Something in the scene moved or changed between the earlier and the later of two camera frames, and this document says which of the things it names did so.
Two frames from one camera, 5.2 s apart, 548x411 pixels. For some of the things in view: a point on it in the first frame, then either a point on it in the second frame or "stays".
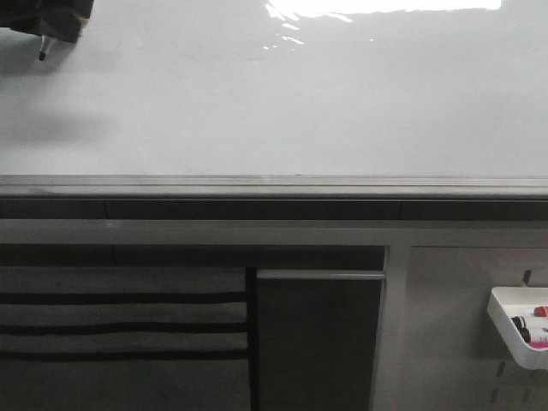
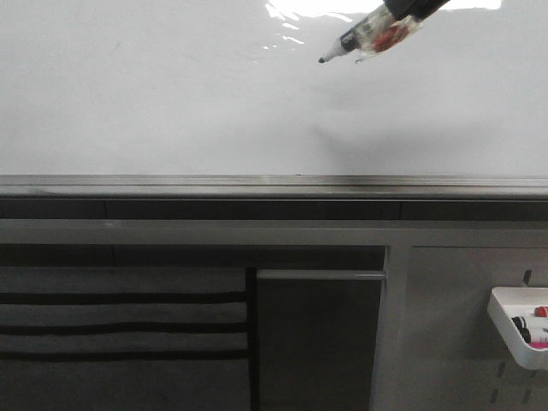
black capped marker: [521, 324] stays
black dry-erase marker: [46, 43] to [379, 32]
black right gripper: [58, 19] to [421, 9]
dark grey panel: [316, 339] stays
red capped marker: [540, 312] stays
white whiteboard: [281, 99] stays
